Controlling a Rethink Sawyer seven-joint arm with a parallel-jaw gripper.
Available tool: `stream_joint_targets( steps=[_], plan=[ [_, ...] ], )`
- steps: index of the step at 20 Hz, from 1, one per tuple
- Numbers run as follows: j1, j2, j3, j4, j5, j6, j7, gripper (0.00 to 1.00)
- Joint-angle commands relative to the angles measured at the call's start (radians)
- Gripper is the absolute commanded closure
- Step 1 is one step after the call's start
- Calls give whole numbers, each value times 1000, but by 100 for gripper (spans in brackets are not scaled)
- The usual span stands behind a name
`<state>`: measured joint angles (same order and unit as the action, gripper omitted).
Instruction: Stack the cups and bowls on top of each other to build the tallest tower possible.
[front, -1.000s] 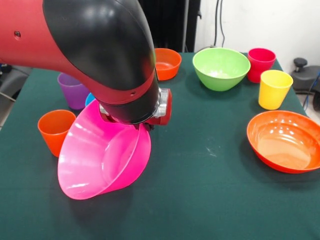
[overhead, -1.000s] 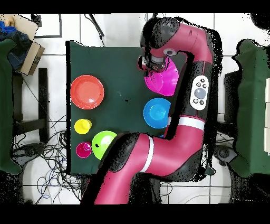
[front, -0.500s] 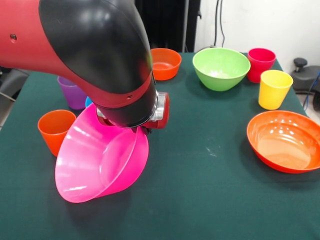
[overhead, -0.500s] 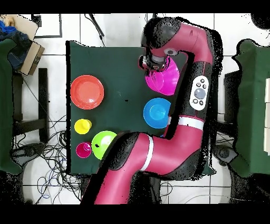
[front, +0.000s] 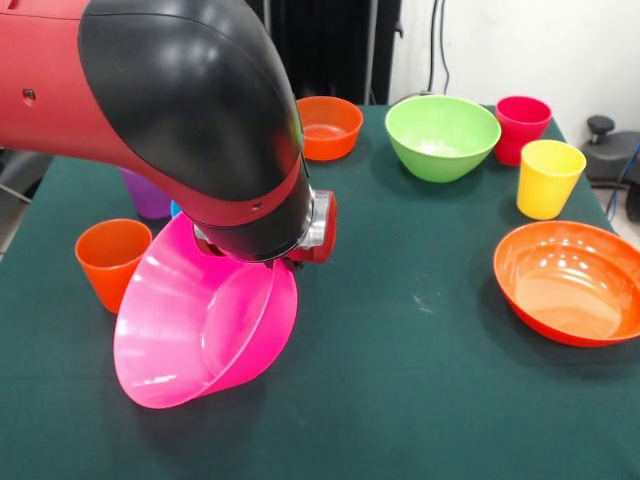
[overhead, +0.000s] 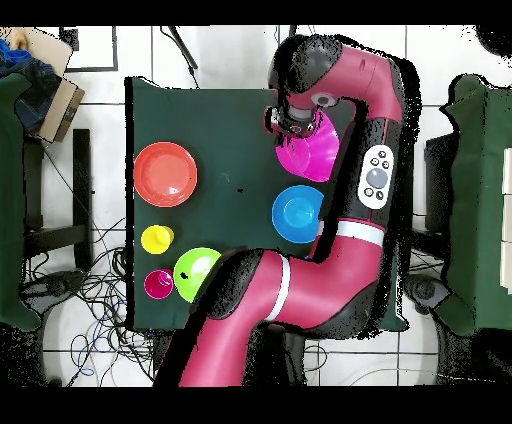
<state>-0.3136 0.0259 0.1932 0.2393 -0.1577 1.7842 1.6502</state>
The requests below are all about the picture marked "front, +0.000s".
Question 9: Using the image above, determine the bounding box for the purple plastic cup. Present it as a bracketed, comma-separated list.
[118, 167, 174, 221]

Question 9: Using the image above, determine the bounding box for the orange small plastic bowl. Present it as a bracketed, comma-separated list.
[295, 95, 365, 162]

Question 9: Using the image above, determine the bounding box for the black wall cable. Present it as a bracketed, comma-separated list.
[429, 0, 451, 97]

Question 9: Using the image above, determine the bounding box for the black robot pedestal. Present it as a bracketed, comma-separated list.
[259, 0, 404, 106]

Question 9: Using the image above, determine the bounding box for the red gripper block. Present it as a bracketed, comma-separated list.
[192, 190, 339, 266]

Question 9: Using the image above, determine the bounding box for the black pedestal foot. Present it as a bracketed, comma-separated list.
[0, 149, 54, 201]
[579, 115, 640, 187]

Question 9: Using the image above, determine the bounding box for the crimson plastic cup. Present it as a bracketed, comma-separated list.
[494, 95, 554, 167]

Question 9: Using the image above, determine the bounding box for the orange shallow plastic bowl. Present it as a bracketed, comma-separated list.
[493, 220, 640, 349]

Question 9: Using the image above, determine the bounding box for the pink large plastic bowl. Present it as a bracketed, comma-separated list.
[112, 213, 300, 411]

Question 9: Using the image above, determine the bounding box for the orange plastic cup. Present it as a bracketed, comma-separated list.
[74, 218, 154, 315]

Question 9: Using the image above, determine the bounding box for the lemon yellow plastic cup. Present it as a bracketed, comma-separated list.
[516, 139, 588, 221]

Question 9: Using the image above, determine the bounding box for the dark green tablecloth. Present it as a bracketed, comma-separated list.
[0, 102, 640, 480]

